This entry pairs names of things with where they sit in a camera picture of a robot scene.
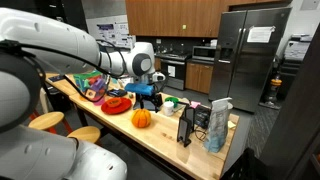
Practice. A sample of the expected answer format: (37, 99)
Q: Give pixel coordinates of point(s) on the black stove oven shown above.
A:
(173, 71)

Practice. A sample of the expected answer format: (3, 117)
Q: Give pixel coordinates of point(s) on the white paper on refrigerator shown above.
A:
(260, 34)

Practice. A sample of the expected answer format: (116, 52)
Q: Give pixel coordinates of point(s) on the wall posters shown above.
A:
(113, 33)

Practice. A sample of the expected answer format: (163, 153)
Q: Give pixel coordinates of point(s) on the white labelled cup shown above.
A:
(168, 109)

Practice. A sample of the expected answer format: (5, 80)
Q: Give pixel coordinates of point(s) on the black electronics box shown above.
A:
(202, 117)

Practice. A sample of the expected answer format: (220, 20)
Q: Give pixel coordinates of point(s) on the black device on stand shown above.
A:
(184, 128)

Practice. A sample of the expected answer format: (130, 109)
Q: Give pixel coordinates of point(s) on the green sticky note on cabinet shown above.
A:
(184, 27)

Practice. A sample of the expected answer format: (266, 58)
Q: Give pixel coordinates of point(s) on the orange grey vacuum cleaner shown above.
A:
(274, 90)

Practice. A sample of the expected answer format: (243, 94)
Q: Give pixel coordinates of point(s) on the orange bowl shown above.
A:
(114, 102)

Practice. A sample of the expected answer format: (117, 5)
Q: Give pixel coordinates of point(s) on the small black blue box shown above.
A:
(117, 92)

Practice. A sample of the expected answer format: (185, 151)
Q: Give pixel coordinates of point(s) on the small green ball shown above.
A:
(130, 96)

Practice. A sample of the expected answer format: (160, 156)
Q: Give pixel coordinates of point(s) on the grey office printer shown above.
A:
(295, 53)

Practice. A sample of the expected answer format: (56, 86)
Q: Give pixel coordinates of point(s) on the orange plush basketball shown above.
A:
(141, 118)

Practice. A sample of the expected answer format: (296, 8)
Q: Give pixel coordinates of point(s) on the wooden lower cabinet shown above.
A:
(199, 77)

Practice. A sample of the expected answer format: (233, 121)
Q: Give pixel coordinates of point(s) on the round wooden stool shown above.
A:
(85, 133)
(46, 120)

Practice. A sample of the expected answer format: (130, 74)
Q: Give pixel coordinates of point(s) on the white and blue paper bag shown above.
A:
(217, 128)

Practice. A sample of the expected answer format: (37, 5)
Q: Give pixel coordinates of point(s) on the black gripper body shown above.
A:
(144, 97)

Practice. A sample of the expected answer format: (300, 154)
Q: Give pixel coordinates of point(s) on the stainless steel refrigerator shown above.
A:
(253, 66)

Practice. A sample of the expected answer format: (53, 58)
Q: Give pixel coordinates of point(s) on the wooden upper cabinets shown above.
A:
(160, 18)

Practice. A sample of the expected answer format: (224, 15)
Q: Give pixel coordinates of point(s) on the red plate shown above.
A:
(116, 109)

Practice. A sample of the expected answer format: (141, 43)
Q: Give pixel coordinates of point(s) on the colourful toy block container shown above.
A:
(90, 83)

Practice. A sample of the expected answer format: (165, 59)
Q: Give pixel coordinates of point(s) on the green bowl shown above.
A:
(173, 100)

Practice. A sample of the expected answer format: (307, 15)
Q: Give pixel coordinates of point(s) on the pink sticky note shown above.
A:
(195, 104)

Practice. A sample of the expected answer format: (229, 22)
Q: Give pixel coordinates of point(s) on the silver microwave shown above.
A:
(203, 53)

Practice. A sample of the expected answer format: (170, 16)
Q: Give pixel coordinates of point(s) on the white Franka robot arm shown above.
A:
(50, 40)

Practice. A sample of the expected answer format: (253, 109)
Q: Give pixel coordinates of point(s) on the grey dust pan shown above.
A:
(149, 106)

